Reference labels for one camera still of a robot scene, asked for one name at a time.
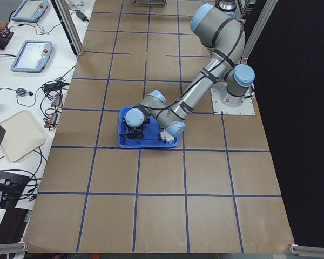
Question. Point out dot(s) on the white circuit breaker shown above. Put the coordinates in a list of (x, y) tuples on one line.
[(166, 138)]

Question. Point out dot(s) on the aluminium frame post left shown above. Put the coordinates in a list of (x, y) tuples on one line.
[(61, 9)]

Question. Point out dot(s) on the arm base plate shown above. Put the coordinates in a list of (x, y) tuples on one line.
[(225, 104)]

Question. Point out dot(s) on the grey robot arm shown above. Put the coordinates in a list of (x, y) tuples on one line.
[(224, 37)]

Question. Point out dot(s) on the aluminium frame post right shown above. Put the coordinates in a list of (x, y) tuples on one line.
[(258, 28)]

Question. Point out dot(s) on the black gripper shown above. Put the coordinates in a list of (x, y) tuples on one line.
[(135, 130)]

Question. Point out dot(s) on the lower teach pendant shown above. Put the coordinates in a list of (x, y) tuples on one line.
[(32, 57)]

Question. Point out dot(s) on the upper teach pendant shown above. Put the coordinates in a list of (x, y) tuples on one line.
[(30, 11)]

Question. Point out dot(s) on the blue plastic tray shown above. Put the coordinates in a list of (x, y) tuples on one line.
[(152, 137)]

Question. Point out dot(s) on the teach pendant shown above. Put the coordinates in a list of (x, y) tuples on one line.
[(30, 11), (32, 57)]

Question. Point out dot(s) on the aluminium frame post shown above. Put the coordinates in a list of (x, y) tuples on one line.
[(61, 9), (258, 28)]

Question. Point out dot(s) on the beige plastic tray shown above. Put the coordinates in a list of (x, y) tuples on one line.
[(23, 135)]

